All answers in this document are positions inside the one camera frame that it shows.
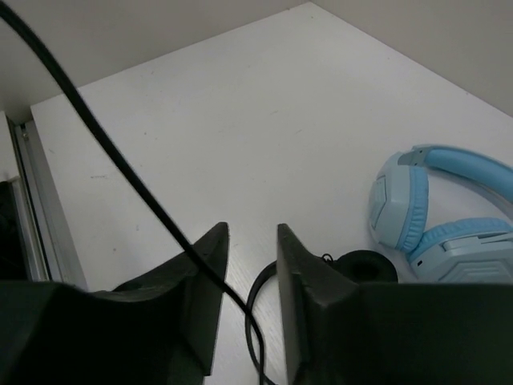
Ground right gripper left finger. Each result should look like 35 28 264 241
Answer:
0 221 232 385

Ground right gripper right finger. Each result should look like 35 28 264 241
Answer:
277 224 512 384

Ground black headphone audio cable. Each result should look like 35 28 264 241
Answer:
0 0 277 385

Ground small black on-ear headphones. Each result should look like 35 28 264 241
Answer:
246 240 398 384

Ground light blue over-ear headphones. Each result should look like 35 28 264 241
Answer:
368 145 512 283

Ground aluminium rail right side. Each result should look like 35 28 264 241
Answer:
2 115 87 290

